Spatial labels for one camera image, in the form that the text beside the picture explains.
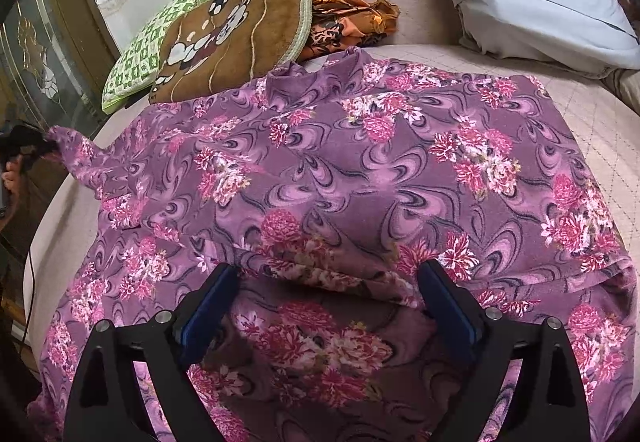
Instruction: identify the person's left hand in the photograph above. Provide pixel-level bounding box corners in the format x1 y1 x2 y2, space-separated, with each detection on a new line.
0 158 24 198

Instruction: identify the purple floral garment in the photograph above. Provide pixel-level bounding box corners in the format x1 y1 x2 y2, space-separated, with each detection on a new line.
27 47 638 442

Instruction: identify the green patterned cushion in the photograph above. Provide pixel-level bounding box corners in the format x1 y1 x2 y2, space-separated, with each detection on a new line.
101 0 240 114

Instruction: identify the glass cabinet door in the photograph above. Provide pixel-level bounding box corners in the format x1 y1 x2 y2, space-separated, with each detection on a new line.
0 0 118 243

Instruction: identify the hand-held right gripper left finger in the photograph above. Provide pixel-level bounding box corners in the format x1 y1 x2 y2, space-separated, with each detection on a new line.
62 263 241 442

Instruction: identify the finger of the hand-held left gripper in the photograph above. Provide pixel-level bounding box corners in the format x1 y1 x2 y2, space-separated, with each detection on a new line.
31 129 59 158

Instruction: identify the orange patterned cloth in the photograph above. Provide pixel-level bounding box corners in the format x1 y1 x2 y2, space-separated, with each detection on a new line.
297 0 402 62

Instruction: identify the beige striped cushion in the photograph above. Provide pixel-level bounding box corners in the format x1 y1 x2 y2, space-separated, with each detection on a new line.
602 69 640 118

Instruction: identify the brown cartoon cushion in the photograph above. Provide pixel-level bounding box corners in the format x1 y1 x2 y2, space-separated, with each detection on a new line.
148 0 313 104

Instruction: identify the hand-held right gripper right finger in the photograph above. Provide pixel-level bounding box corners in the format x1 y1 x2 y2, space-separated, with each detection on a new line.
417 259 588 442

